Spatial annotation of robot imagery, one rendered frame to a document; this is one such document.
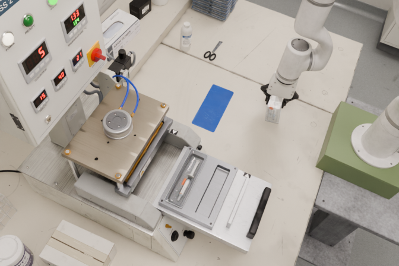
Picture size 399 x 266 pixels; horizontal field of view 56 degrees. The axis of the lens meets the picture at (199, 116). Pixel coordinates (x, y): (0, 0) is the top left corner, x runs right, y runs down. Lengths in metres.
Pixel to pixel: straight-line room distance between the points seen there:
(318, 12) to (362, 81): 1.85
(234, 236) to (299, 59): 0.61
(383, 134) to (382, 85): 1.65
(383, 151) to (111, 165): 0.94
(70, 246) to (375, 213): 1.04
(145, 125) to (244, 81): 0.72
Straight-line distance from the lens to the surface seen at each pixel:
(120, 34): 1.65
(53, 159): 1.25
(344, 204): 1.49
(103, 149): 1.03
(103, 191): 1.10
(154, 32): 1.76
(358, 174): 1.49
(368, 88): 2.98
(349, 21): 3.45
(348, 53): 1.97
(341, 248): 2.26
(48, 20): 0.86
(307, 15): 1.20
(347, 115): 1.58
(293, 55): 1.30
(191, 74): 1.65
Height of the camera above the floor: 2.00
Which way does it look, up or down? 55 degrees down
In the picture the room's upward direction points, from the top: 9 degrees clockwise
